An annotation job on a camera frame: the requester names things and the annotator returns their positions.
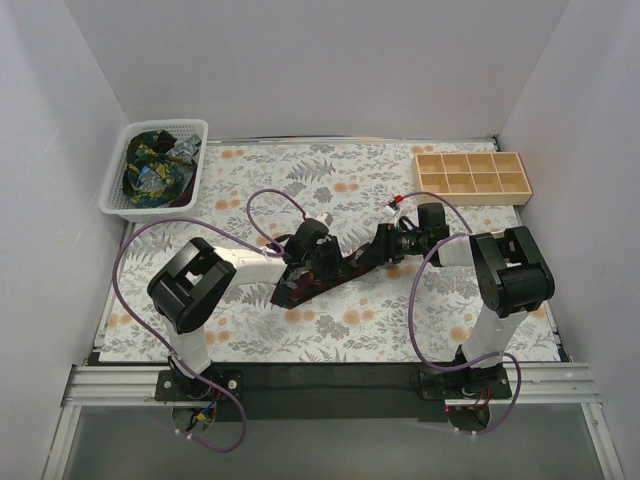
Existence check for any dark red patterned tie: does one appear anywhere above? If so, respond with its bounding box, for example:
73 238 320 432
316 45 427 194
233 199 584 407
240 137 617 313
270 250 377 310

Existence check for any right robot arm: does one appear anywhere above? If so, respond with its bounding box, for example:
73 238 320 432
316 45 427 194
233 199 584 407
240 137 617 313
355 203 555 398

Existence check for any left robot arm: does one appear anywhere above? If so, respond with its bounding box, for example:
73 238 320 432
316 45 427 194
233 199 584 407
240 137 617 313
147 219 350 400

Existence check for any wooden compartment box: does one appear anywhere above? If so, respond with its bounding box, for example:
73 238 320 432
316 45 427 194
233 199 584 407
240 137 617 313
412 152 532 206

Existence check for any silver blue patterned tie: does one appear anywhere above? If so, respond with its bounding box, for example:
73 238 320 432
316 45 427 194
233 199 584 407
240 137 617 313
165 136 200 204

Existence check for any white plastic basket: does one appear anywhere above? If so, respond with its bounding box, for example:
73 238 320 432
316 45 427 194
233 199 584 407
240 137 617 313
100 119 208 223

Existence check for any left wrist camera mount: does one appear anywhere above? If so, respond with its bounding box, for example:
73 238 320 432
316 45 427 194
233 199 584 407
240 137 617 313
314 212 333 228

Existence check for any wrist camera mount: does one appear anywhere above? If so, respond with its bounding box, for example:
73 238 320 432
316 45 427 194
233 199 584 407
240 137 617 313
384 195 405 225
314 212 333 228

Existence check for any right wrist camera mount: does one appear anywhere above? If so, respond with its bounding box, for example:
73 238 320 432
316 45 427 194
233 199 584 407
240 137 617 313
384 195 405 225

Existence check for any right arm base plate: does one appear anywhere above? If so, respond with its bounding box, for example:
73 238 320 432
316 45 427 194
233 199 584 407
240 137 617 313
410 364 512 401

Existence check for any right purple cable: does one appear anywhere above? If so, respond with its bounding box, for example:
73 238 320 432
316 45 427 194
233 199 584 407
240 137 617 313
394 192 524 436

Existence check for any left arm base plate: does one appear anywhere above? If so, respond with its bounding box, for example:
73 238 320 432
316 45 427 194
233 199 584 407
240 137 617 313
154 368 243 402

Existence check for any aluminium frame rail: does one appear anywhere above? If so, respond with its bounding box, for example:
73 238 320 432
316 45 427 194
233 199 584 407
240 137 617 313
44 362 624 479

